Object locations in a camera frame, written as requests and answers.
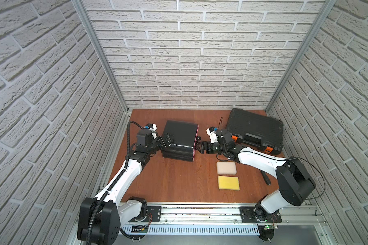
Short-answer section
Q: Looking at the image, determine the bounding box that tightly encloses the yellow sponge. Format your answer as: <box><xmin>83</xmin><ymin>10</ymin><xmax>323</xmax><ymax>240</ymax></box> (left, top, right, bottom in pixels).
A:
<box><xmin>218</xmin><ymin>176</ymin><xmax>240</xmax><ymax>191</ymax></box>

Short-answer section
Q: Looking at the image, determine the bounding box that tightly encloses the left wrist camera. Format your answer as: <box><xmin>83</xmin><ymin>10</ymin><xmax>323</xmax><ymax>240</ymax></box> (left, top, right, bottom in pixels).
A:
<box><xmin>145</xmin><ymin>124</ymin><xmax>158</xmax><ymax>139</ymax></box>

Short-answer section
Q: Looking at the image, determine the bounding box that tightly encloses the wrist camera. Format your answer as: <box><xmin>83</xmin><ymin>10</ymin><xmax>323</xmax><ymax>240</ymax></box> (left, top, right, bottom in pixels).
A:
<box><xmin>206</xmin><ymin>127</ymin><xmax>218</xmax><ymax>144</ymax></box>
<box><xmin>145</xmin><ymin>124</ymin><xmax>158</xmax><ymax>139</ymax></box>

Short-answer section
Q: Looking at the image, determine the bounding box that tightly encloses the left black corrugated cable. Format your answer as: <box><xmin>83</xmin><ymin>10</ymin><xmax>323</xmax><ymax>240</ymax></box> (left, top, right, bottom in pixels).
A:
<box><xmin>85</xmin><ymin>120</ymin><xmax>145</xmax><ymax>245</ymax></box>

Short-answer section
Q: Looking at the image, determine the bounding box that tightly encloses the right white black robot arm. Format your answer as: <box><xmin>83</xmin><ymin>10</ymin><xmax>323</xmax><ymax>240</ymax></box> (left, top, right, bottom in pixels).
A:
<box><xmin>195</xmin><ymin>127</ymin><xmax>316</xmax><ymax>223</ymax></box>

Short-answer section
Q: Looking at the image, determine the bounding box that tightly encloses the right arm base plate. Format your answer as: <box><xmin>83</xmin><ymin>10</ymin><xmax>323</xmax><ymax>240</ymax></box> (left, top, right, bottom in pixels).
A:
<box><xmin>239</xmin><ymin>206</ymin><xmax>282</xmax><ymax>223</ymax></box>

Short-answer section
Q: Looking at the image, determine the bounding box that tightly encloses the aluminium corner post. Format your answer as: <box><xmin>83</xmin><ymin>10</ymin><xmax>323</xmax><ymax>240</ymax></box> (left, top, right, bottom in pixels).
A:
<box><xmin>73</xmin><ymin>0</ymin><xmax>129</xmax><ymax>113</ymax></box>
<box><xmin>264</xmin><ymin>0</ymin><xmax>336</xmax><ymax>113</ymax></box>

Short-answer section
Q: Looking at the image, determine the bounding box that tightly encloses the beige sponge pad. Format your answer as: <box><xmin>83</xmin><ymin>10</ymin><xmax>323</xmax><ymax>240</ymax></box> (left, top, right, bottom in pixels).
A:
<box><xmin>216</xmin><ymin>161</ymin><xmax>237</xmax><ymax>175</ymax></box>

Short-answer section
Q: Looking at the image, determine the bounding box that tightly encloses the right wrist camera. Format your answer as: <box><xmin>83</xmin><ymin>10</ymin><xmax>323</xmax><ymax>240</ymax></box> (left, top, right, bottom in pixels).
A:
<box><xmin>206</xmin><ymin>127</ymin><xmax>218</xmax><ymax>144</ymax></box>

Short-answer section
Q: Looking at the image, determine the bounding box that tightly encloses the left aluminium corner post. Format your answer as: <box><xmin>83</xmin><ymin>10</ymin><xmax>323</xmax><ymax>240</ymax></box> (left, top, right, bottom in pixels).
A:
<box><xmin>73</xmin><ymin>0</ymin><xmax>129</xmax><ymax>113</ymax></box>

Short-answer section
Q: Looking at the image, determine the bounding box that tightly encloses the black drawer cabinet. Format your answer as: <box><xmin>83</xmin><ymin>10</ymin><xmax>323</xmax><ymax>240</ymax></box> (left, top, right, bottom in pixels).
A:
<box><xmin>162</xmin><ymin>120</ymin><xmax>198</xmax><ymax>162</ymax></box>

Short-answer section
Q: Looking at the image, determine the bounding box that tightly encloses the right aluminium corner post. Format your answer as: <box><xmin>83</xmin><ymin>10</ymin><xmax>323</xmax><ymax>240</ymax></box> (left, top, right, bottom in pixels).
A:
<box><xmin>264</xmin><ymin>0</ymin><xmax>336</xmax><ymax>113</ymax></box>

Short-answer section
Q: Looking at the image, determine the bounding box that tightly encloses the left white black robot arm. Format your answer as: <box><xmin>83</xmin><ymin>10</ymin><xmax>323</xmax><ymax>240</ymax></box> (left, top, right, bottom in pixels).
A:
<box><xmin>77</xmin><ymin>128</ymin><xmax>173</xmax><ymax>245</ymax></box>

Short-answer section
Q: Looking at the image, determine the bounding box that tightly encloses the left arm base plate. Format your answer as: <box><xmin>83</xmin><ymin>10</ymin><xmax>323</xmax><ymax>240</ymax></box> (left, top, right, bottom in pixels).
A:
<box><xmin>133</xmin><ymin>206</ymin><xmax>162</xmax><ymax>223</ymax></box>

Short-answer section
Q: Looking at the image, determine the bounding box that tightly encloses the pink top drawer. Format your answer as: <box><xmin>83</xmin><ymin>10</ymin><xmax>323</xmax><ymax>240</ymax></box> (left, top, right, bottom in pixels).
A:
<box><xmin>194</xmin><ymin>131</ymin><xmax>201</xmax><ymax>154</ymax></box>

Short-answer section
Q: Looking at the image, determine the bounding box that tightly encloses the white ventilation grille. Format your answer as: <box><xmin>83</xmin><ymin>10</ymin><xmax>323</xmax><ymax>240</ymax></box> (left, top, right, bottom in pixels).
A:
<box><xmin>123</xmin><ymin>225</ymin><xmax>260</xmax><ymax>236</ymax></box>

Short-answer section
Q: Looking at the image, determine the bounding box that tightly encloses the black plastic tool case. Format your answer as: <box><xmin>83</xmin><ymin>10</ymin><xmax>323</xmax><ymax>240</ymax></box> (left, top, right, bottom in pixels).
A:
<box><xmin>227</xmin><ymin>108</ymin><xmax>283</xmax><ymax>155</ymax></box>

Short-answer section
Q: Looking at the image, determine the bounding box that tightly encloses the black handled screwdriver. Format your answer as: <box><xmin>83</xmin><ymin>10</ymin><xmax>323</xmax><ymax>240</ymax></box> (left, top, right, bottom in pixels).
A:
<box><xmin>260</xmin><ymin>170</ymin><xmax>271</xmax><ymax>185</ymax></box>

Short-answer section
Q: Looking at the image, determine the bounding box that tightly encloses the right thin black cable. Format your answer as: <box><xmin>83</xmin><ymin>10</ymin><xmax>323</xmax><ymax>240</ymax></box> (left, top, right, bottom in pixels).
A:
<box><xmin>216</xmin><ymin>116</ymin><xmax>326</xmax><ymax>202</ymax></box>

